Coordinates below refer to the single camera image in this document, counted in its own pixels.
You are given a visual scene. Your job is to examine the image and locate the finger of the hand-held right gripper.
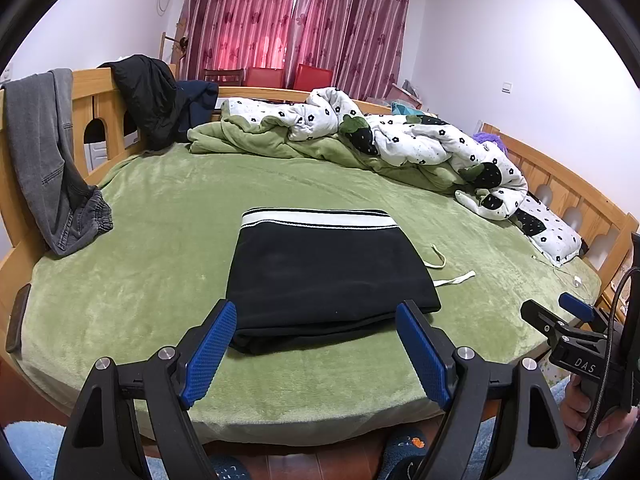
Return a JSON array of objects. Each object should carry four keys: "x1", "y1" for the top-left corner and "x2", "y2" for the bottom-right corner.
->
[
  {"x1": 520, "y1": 299, "x2": 576, "y2": 346},
  {"x1": 558, "y1": 292, "x2": 608, "y2": 328}
]

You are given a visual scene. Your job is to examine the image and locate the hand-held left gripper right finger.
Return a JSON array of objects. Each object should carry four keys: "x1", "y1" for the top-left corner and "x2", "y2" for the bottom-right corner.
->
[{"x1": 395, "y1": 300, "x2": 578, "y2": 480}]

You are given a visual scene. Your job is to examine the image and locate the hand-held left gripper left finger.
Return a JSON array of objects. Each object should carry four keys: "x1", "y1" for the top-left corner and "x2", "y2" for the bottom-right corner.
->
[{"x1": 54, "y1": 300, "x2": 238, "y2": 480}]

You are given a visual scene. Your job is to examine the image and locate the black pants with white stripe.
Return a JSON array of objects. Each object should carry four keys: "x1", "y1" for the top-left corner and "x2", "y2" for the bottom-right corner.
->
[{"x1": 225, "y1": 207, "x2": 478, "y2": 356}]

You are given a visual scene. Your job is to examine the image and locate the person's right hand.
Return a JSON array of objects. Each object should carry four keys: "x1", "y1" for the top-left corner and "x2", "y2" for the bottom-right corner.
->
[{"x1": 560, "y1": 377, "x2": 638, "y2": 453}]

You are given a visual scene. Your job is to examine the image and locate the white floral pillow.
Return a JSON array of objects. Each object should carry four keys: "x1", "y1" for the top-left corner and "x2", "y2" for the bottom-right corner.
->
[{"x1": 510, "y1": 195, "x2": 583, "y2": 266}]

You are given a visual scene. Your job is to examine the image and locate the green bed blanket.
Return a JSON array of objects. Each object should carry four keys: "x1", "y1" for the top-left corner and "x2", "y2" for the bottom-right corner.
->
[{"x1": 20, "y1": 142, "x2": 603, "y2": 446}]

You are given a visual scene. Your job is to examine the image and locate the dark blue slipper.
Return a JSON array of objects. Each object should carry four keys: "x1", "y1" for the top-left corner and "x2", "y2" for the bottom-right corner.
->
[
  {"x1": 377, "y1": 427, "x2": 431, "y2": 480},
  {"x1": 210, "y1": 455, "x2": 251, "y2": 480}
]

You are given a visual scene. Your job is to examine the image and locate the person's right leg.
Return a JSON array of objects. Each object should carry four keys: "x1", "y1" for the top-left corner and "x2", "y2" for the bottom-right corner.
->
[{"x1": 470, "y1": 395, "x2": 640, "y2": 480}]

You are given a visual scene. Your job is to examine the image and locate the person's leg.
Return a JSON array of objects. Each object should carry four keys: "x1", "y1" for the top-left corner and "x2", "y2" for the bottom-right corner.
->
[
  {"x1": 0, "y1": 421, "x2": 163, "y2": 480},
  {"x1": 470, "y1": 395, "x2": 640, "y2": 480}
]

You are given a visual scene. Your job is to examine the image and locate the purple fluffy object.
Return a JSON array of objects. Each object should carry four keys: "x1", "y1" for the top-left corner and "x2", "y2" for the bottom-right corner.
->
[{"x1": 472, "y1": 131, "x2": 508, "y2": 153}]

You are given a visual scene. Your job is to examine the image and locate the person's left leg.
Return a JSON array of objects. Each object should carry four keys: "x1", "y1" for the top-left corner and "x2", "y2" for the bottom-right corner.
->
[{"x1": 0, "y1": 421, "x2": 163, "y2": 480}]

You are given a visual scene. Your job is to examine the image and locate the white floral quilt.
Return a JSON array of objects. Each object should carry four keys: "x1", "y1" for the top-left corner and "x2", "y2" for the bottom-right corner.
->
[{"x1": 187, "y1": 87, "x2": 531, "y2": 223}]

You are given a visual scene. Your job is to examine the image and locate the white cabinet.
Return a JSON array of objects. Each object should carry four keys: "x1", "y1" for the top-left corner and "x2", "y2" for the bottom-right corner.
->
[{"x1": 82, "y1": 132, "x2": 141, "y2": 176}]

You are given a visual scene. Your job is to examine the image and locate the navy garment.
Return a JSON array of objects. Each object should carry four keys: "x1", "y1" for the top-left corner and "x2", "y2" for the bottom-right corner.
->
[{"x1": 175, "y1": 80, "x2": 221, "y2": 131}]

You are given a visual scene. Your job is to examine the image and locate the grey jeans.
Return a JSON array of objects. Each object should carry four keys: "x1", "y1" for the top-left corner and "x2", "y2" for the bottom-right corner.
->
[{"x1": 4, "y1": 68, "x2": 115, "y2": 259}]

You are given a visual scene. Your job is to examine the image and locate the black jacket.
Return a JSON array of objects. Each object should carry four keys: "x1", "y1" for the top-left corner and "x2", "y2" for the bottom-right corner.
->
[{"x1": 97, "y1": 55, "x2": 193, "y2": 152}]

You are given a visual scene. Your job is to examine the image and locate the dark wooden chair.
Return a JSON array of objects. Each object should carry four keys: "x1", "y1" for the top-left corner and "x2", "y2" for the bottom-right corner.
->
[{"x1": 204, "y1": 68, "x2": 246, "y2": 87}]

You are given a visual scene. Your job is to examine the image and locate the red chair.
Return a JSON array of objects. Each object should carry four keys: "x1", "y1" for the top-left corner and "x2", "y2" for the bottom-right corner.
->
[
  {"x1": 292, "y1": 63, "x2": 335, "y2": 92},
  {"x1": 245, "y1": 66, "x2": 286, "y2": 88}
]

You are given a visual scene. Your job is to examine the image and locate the wooden coat rack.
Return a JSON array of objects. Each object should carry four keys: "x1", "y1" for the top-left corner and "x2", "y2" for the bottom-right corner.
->
[{"x1": 160, "y1": 20, "x2": 190, "y2": 78}]

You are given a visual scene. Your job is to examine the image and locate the red floral curtain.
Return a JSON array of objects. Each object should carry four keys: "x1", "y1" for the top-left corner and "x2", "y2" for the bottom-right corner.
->
[{"x1": 179, "y1": 0, "x2": 413, "y2": 102}]

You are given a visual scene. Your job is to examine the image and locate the white charger cable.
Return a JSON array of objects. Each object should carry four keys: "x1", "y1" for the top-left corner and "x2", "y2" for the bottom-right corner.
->
[{"x1": 532, "y1": 255, "x2": 586, "y2": 291}]

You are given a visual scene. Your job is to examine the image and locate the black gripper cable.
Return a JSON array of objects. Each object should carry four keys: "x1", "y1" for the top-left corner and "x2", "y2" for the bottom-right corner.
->
[{"x1": 575, "y1": 266, "x2": 640, "y2": 461}]

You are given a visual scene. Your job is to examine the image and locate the wooden bed frame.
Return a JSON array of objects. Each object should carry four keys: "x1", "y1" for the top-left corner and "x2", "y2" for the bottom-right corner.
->
[{"x1": 0, "y1": 67, "x2": 640, "y2": 411}]

